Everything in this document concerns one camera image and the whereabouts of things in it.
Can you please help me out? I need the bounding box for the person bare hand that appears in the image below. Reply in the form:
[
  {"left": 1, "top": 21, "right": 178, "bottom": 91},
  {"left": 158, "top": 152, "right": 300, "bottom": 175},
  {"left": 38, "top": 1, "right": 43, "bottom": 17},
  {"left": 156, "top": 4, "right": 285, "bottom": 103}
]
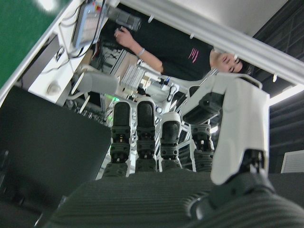
[{"left": 114, "top": 25, "right": 134, "bottom": 48}]

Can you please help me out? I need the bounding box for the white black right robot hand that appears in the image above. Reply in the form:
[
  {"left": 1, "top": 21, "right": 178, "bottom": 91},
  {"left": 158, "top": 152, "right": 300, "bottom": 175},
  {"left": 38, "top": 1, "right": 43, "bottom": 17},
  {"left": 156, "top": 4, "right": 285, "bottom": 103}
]
[{"left": 47, "top": 72, "right": 304, "bottom": 228}]

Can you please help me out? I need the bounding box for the transparent plastic cup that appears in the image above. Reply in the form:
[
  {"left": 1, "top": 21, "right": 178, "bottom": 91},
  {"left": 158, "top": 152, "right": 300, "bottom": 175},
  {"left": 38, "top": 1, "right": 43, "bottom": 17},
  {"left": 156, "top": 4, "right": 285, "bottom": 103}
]
[{"left": 107, "top": 6, "right": 143, "bottom": 32}]

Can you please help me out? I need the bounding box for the person bare forearm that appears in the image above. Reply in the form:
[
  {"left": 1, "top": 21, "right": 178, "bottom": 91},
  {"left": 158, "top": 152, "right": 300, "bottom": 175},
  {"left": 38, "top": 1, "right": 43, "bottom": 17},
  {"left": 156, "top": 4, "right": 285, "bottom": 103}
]
[{"left": 127, "top": 38, "right": 165, "bottom": 73}]

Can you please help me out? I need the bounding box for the blue grey teach pendant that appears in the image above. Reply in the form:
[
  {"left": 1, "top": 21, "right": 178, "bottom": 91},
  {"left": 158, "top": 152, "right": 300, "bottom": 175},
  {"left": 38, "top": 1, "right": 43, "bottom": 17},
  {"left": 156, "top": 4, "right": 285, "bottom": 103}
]
[{"left": 72, "top": 0, "right": 108, "bottom": 48}]

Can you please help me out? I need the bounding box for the person in black shirt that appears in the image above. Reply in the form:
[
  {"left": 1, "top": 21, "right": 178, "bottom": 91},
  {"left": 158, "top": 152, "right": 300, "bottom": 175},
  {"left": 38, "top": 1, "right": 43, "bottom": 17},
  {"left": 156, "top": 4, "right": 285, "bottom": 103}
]
[{"left": 102, "top": 4, "right": 254, "bottom": 82}]

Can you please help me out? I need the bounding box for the green conveyor belt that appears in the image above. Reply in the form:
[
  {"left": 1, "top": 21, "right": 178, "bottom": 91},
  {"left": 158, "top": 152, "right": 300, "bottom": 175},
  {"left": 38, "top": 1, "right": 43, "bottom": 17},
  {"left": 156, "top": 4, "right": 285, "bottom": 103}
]
[{"left": 0, "top": 0, "right": 83, "bottom": 100}]

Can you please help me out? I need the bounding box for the dark flat panel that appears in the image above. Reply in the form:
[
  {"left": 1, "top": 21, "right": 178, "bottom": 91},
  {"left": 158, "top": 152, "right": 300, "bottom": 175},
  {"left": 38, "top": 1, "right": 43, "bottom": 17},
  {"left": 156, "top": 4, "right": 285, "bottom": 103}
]
[{"left": 0, "top": 85, "right": 113, "bottom": 216}]

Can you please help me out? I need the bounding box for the ceiling light strip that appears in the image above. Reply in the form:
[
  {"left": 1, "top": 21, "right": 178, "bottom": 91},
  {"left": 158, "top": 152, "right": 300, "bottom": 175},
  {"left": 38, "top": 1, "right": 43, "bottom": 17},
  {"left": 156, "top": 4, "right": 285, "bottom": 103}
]
[{"left": 269, "top": 85, "right": 304, "bottom": 105}]

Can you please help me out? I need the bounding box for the white frame beam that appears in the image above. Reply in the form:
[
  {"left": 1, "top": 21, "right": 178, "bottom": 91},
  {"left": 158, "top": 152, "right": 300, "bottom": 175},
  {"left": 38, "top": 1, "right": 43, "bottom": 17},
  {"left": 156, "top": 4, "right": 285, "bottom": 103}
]
[{"left": 118, "top": 0, "right": 304, "bottom": 86}]

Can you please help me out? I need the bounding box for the white wall vent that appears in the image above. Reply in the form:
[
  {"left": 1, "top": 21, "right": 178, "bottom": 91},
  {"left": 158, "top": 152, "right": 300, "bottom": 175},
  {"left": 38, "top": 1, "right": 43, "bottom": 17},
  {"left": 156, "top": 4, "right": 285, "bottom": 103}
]
[{"left": 281, "top": 149, "right": 304, "bottom": 174}]

